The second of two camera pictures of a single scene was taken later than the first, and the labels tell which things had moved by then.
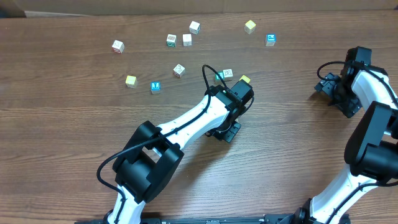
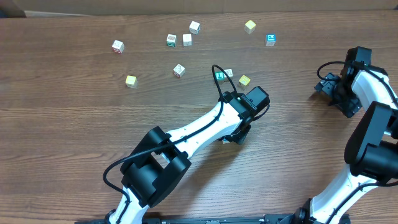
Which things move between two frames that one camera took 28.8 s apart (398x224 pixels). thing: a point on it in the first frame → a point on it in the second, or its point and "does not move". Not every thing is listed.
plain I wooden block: (228, 74) does not move
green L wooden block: (221, 75) does not move
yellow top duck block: (245, 78) does not move
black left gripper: (228, 134) → (237, 137)
